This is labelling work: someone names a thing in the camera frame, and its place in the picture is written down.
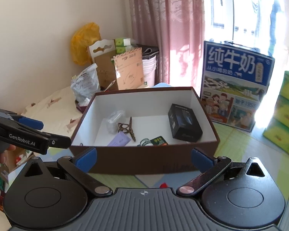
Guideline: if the black shaver box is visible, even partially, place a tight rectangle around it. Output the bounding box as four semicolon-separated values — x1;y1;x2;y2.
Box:
168;104;203;142

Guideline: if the purple cream tube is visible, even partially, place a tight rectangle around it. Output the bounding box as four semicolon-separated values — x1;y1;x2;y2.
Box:
107;131;131;146

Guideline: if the green ointment packet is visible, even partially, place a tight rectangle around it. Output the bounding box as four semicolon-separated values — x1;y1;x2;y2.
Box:
138;136;168;146

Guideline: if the brown patterned hair claw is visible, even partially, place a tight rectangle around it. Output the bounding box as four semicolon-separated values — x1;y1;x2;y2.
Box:
118;117;136;142

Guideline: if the red snack packet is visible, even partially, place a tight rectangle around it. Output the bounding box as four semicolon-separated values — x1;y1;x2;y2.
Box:
159;182;168;188

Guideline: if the checked tablecloth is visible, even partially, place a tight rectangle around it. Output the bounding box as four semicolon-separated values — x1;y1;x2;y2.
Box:
45;82;289;212

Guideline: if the purple tray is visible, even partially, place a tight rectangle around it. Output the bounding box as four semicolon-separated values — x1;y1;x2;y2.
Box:
75;100;87;114

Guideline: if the clear printed plastic bag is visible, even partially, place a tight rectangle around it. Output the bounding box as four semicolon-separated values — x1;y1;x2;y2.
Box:
70;63;101;106

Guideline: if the brown storage box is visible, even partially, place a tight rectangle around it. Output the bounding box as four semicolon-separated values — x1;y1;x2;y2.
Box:
70;87;220;175

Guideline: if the green tissue pack stack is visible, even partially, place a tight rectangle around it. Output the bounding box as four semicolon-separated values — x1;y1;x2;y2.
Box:
263;71;289;154

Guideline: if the blue milk carton box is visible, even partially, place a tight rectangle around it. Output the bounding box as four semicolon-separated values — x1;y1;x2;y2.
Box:
200;41;275;132

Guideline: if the brown cardboard box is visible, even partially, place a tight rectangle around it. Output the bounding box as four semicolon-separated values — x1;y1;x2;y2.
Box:
94;48;145;91

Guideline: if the yellow plastic bag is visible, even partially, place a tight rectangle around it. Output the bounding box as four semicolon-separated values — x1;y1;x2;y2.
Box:
70;23;101;66

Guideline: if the white cutout cardboard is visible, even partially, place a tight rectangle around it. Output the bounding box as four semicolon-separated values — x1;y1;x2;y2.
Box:
87;39;116;64

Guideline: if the white bucket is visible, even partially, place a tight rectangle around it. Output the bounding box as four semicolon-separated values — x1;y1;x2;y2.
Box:
142;56;157;87

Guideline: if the pink curtain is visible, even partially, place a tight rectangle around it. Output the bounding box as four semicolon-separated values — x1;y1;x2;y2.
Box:
129;0;205;90

